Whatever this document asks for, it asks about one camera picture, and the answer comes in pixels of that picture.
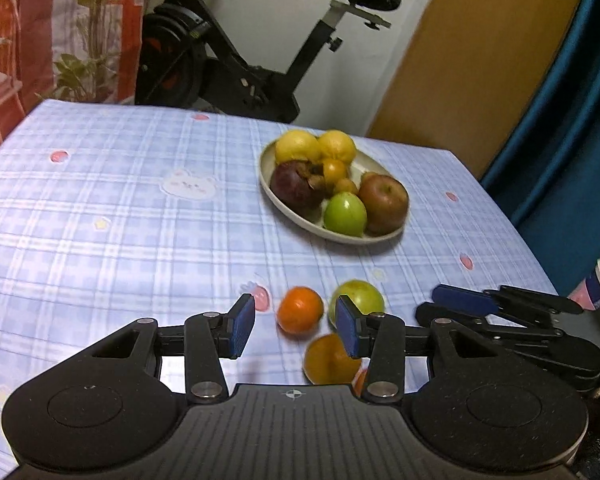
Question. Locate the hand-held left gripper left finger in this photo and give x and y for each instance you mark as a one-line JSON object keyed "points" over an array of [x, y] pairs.
{"points": [[242, 325]]}

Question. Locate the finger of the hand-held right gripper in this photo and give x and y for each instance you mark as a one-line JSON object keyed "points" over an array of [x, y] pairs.
{"points": [[505, 335], [462, 297]]}

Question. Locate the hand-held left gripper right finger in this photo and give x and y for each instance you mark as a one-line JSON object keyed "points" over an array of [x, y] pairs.
{"points": [[347, 327]]}

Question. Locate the green guava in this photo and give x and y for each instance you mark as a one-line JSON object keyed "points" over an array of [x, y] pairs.
{"points": [[365, 296], [345, 214]]}

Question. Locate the large dull orange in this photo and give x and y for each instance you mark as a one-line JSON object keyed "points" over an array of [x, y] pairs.
{"points": [[327, 362]]}

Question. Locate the red apple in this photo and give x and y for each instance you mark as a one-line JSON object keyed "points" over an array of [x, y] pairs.
{"points": [[384, 202]]}

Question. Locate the beige round plate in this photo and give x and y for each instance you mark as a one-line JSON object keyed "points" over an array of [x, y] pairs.
{"points": [[290, 210]]}

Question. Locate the dark purple mangosteen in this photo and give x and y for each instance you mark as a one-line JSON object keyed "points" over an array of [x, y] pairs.
{"points": [[295, 185]]}

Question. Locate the yellow lemon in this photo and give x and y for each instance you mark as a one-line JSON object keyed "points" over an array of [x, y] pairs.
{"points": [[337, 146], [296, 146]]}

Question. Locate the colourful drink bottle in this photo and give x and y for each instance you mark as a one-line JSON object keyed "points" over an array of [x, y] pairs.
{"points": [[590, 287]]}

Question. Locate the dark blue curtain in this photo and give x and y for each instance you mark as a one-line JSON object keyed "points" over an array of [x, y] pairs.
{"points": [[570, 160]]}

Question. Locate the wooden board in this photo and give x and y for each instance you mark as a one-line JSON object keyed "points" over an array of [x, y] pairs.
{"points": [[470, 60]]}

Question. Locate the black exercise bike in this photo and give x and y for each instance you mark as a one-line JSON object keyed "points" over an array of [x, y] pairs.
{"points": [[215, 60]]}

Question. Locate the printed backdrop cloth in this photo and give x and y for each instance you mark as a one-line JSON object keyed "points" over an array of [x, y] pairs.
{"points": [[45, 35]]}

